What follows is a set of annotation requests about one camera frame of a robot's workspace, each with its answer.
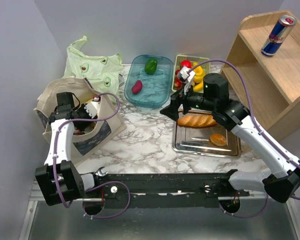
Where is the red bull can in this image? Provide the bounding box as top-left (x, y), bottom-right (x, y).
top-left (261, 15), bottom-right (297, 57)

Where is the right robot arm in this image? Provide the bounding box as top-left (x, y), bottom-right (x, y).
top-left (160, 73), bottom-right (300, 203)

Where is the purple cable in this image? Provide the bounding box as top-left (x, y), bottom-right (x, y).
top-left (52, 92), bottom-right (121, 209)
top-left (188, 59), bottom-right (300, 201)

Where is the bread loaf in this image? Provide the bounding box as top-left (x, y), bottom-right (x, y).
top-left (177, 115), bottom-right (217, 128)

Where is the beige canvas tote bag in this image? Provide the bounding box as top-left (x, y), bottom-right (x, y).
top-left (34, 77), bottom-right (126, 166)

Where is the green plastic grocery bag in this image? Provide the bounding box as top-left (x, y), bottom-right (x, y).
top-left (63, 36), bottom-right (124, 96)

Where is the red apple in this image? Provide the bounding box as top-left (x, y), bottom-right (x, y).
top-left (179, 60), bottom-right (192, 69)

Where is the yellow banana bunch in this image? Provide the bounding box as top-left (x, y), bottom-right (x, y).
top-left (192, 66), bottom-right (206, 92)

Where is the wooden shelf unit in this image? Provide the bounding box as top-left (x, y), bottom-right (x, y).
top-left (226, 10), bottom-right (300, 141)

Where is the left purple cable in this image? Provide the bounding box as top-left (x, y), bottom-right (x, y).
top-left (52, 92), bottom-right (121, 209)

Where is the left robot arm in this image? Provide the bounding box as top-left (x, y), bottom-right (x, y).
top-left (35, 92), bottom-right (101, 208)

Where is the green bell pepper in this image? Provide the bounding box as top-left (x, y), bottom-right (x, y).
top-left (144, 58), bottom-right (158, 75)

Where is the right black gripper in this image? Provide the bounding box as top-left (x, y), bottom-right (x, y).
top-left (159, 81), bottom-right (216, 121)

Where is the metal tray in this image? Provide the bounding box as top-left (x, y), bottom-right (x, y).
top-left (172, 122), bottom-right (241, 158)

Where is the glazed donut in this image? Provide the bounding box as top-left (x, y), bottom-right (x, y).
top-left (210, 133), bottom-right (227, 147)

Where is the purple sweet potato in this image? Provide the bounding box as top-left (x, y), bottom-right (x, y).
top-left (131, 80), bottom-right (143, 95)

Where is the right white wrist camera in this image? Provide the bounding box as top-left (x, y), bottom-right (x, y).
top-left (176, 66), bottom-right (195, 95)

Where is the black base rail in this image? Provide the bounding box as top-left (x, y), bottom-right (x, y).
top-left (83, 173), bottom-right (249, 209)

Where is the teal transparent plastic container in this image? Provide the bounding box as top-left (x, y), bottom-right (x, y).
top-left (124, 54), bottom-right (174, 109)

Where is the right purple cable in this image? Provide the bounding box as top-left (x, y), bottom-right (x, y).
top-left (188, 59), bottom-right (300, 201)

